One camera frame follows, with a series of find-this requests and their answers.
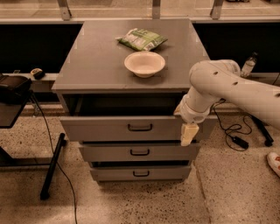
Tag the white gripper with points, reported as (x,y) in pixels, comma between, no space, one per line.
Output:
(191,114)

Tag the grey top drawer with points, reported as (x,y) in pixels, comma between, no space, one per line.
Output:
(124,118)

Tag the grey drawer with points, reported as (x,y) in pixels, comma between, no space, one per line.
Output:
(124,118)
(118,152)
(180,172)

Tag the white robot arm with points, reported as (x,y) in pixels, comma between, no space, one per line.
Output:
(213,80)

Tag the grey drawer cabinet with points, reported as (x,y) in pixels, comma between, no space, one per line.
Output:
(95,65)

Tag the grey bottom drawer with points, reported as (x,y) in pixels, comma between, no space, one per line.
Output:
(180,172)

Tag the grey middle drawer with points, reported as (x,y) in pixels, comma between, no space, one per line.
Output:
(118,152)

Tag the black chair base leg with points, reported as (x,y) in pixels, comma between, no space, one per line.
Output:
(259,124)

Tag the white bowl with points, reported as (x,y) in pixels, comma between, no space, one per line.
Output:
(144,64)

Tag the white red shoe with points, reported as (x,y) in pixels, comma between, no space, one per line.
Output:
(274,162)

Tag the clear plastic bottle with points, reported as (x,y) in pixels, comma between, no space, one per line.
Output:
(249,65)

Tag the green chip bag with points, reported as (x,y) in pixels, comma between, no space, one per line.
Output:
(142,40)

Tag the tape measure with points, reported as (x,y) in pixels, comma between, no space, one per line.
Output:
(37,73)

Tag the black bag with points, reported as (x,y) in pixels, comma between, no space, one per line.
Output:
(14,89)

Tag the black side table stand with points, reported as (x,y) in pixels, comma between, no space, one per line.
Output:
(10,113)

